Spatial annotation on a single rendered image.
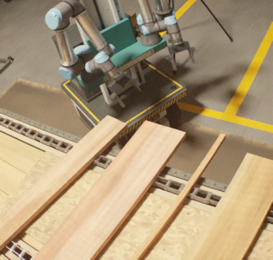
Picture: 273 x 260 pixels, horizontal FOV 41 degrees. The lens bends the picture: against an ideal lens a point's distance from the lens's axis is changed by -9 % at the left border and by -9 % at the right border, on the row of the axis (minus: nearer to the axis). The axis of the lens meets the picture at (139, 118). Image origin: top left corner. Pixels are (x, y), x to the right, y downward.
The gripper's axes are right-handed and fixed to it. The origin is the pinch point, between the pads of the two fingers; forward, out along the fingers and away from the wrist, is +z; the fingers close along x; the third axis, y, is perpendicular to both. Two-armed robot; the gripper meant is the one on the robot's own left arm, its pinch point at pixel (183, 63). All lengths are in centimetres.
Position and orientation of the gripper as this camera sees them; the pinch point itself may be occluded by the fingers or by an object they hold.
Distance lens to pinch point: 246.2
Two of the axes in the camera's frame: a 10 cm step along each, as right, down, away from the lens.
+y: 3.5, 1.9, -9.2
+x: 8.9, -3.6, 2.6
